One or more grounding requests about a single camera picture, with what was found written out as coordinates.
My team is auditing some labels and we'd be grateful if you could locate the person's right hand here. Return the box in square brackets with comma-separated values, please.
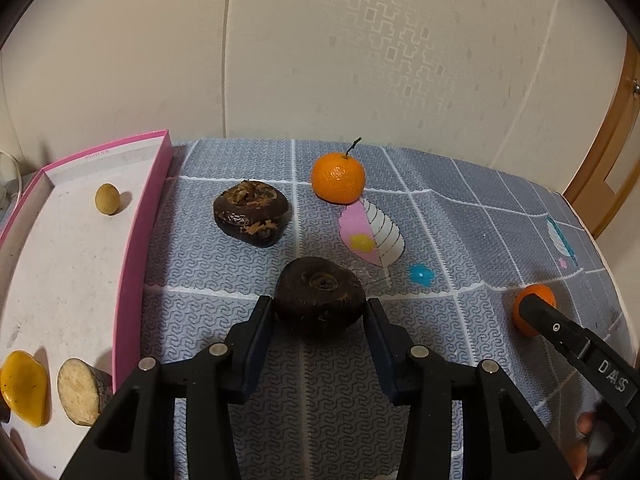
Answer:
[566, 412, 600, 480]

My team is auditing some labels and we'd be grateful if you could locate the yellow fruit piece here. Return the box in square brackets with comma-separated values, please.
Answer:
[1, 350, 49, 428]

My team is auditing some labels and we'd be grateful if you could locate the dark brown dried fruit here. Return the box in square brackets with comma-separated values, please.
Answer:
[273, 257, 367, 342]

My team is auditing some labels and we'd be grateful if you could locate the small orange with stem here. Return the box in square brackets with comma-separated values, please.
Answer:
[310, 138, 366, 205]

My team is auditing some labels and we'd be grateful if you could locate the grey patterned tablecloth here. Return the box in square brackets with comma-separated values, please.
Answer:
[141, 139, 637, 479]

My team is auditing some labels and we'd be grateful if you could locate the dark wrinkled dried fruit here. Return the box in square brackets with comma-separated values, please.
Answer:
[213, 180, 290, 248]

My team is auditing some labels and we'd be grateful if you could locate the pink white cardboard box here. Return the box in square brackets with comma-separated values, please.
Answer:
[0, 128, 175, 480]

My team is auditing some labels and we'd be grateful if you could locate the wooden door frame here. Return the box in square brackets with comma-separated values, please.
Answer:
[563, 36, 639, 238]

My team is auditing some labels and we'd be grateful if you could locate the large orange mandarin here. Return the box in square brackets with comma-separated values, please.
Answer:
[511, 284, 558, 338]

